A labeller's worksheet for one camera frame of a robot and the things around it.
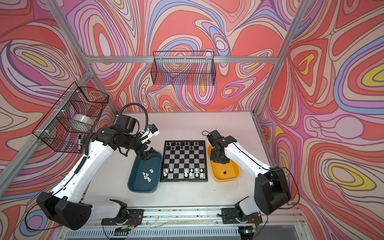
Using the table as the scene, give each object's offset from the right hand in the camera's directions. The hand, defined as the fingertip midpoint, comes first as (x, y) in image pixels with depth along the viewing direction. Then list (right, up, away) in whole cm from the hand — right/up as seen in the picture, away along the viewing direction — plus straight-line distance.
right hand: (220, 163), depth 84 cm
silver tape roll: (-70, +25, -10) cm, 75 cm away
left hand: (-35, +11, -10) cm, 38 cm away
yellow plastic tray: (+1, -6, +3) cm, 7 cm away
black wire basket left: (-79, +20, -11) cm, 82 cm away
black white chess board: (-21, 0, +7) cm, 22 cm away
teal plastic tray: (-44, -7, +2) cm, 44 cm away
